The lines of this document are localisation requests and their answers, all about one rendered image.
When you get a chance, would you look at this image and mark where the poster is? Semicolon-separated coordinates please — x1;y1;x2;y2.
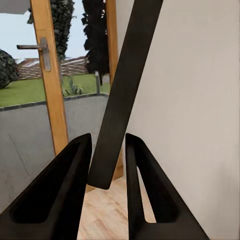
86;0;164;190

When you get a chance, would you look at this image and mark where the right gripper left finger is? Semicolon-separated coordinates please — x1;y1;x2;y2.
0;133;92;240

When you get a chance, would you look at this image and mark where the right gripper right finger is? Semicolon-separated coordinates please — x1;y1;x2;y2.
125;133;210;240

